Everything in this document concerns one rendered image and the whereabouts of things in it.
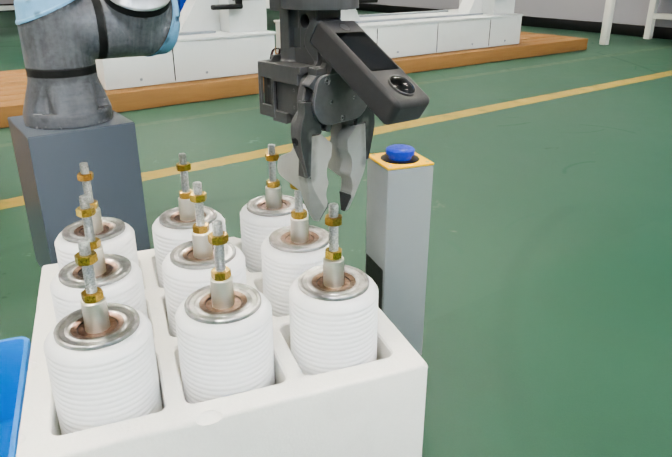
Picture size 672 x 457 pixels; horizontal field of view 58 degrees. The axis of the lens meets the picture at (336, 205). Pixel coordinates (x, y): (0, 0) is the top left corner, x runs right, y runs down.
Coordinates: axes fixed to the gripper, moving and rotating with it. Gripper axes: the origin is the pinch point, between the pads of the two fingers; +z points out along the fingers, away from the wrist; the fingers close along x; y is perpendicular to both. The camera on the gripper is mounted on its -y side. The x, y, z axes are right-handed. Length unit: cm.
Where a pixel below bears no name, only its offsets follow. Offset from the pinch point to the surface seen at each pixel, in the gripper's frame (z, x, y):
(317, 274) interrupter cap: 8.9, 0.0, 2.9
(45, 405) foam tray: 16.3, 26.7, 12.0
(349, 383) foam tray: 16.3, 3.9, -5.9
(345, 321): 11.0, 2.1, -3.5
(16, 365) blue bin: 26.1, 23.0, 35.6
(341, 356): 15.1, 2.5, -3.4
